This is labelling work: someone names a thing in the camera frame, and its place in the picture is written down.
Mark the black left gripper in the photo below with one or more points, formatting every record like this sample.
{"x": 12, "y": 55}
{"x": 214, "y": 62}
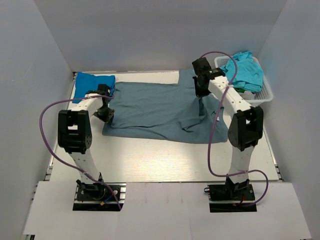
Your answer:
{"x": 107, "y": 115}

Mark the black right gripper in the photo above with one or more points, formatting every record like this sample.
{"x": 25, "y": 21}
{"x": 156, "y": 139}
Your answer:
{"x": 199, "y": 90}

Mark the grey-blue t shirt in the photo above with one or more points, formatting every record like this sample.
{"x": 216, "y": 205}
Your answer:
{"x": 170, "y": 112}

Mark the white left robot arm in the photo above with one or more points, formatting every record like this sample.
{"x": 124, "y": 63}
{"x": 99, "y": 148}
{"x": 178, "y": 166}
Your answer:
{"x": 75, "y": 132}

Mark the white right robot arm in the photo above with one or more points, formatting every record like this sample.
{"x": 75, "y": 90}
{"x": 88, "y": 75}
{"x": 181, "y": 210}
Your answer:
{"x": 246, "y": 127}

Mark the folded bright blue t shirt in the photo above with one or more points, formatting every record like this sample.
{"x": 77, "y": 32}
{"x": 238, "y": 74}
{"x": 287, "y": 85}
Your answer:
{"x": 85, "y": 82}

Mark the green garment in basket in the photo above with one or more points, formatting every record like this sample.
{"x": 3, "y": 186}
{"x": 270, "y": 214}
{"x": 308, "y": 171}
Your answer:
{"x": 240, "y": 90}

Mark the crumpled turquoise t shirt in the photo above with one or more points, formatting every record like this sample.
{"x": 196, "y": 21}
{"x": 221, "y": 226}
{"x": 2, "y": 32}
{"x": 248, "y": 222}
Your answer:
{"x": 249, "y": 73}

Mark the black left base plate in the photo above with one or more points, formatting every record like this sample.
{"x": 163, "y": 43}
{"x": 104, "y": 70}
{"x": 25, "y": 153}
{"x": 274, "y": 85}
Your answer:
{"x": 99, "y": 198}

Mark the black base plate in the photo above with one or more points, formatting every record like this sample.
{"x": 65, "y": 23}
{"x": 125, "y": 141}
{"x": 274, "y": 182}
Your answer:
{"x": 220, "y": 201}
{"x": 99, "y": 198}

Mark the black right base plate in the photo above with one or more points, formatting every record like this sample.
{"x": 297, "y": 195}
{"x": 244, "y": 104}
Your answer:
{"x": 220, "y": 201}

